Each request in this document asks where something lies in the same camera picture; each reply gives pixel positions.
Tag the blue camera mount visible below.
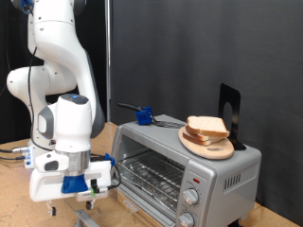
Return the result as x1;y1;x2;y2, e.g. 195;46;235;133
61;173;90;195

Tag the metal spatula with blue block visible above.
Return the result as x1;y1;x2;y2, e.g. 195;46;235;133
117;101;186;129

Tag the black base cable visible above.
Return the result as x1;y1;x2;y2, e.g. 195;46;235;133
0;154;27;162

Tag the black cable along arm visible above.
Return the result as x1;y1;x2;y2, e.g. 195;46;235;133
26;46;123;191

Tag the base cable with silver plug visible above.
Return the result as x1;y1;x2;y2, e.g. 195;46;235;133
0;145;30;155

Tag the wooden box under oven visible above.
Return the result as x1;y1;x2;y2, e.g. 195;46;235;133
116;189;154;227

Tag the metal pole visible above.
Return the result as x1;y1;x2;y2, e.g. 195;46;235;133
104;0;113;123

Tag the round wooden cutting board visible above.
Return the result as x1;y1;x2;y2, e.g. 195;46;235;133
178;125;236;161

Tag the black metal bookend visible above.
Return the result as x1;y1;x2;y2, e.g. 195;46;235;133
217;82;247;151

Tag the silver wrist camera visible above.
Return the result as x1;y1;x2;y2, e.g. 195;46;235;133
75;188;110;203

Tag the blue cable clip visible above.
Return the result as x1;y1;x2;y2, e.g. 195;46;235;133
20;0;35;15
104;152;116;167

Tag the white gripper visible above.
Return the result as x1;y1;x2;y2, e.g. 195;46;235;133
28;160;114;218

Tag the silver oven knob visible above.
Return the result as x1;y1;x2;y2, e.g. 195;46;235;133
177;212;196;227
182;187;200;206

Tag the glass toaster oven door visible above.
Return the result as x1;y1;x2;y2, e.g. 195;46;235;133
62;179;178;227

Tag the silver toaster oven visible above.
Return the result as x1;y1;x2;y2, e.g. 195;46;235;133
109;113;263;227

